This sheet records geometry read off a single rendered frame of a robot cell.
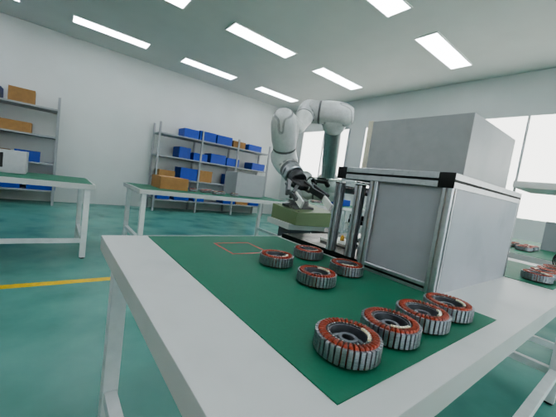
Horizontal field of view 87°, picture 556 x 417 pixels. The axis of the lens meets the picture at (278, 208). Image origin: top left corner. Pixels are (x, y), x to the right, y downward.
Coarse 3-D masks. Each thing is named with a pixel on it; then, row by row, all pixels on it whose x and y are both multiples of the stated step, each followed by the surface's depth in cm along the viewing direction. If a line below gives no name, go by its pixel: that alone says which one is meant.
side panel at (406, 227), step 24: (384, 192) 103; (408, 192) 96; (432, 192) 90; (456, 192) 86; (384, 216) 103; (408, 216) 96; (432, 216) 90; (384, 240) 102; (408, 240) 95; (432, 240) 89; (384, 264) 102; (408, 264) 95; (432, 264) 88; (432, 288) 87
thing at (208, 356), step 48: (144, 240) 104; (288, 240) 142; (144, 288) 64; (192, 288) 68; (480, 288) 104; (528, 288) 114; (144, 336) 54; (192, 336) 48; (240, 336) 50; (480, 336) 64; (528, 336) 77; (192, 384) 37; (240, 384) 39; (288, 384) 40; (384, 384) 43; (432, 384) 44
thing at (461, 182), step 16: (352, 176) 113; (368, 176) 107; (384, 176) 102; (400, 176) 97; (416, 176) 93; (432, 176) 89; (448, 176) 86; (464, 176) 88; (480, 192) 97; (496, 192) 107; (512, 192) 118
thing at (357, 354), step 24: (384, 312) 61; (408, 312) 62; (432, 312) 66; (456, 312) 68; (336, 336) 52; (360, 336) 51; (384, 336) 52; (408, 336) 52; (336, 360) 44; (360, 360) 44
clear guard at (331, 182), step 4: (308, 180) 139; (312, 180) 140; (316, 180) 141; (320, 180) 142; (324, 180) 143; (328, 180) 142; (332, 180) 135; (336, 180) 128; (340, 180) 122; (344, 180) 121; (348, 180) 119; (316, 184) 143; (320, 184) 145; (324, 184) 146; (328, 184) 147; (332, 184) 148; (352, 184) 141; (360, 184) 127; (364, 184) 120; (368, 184) 121; (320, 188) 148; (324, 188) 149; (328, 188) 151; (332, 188) 152; (332, 192) 156
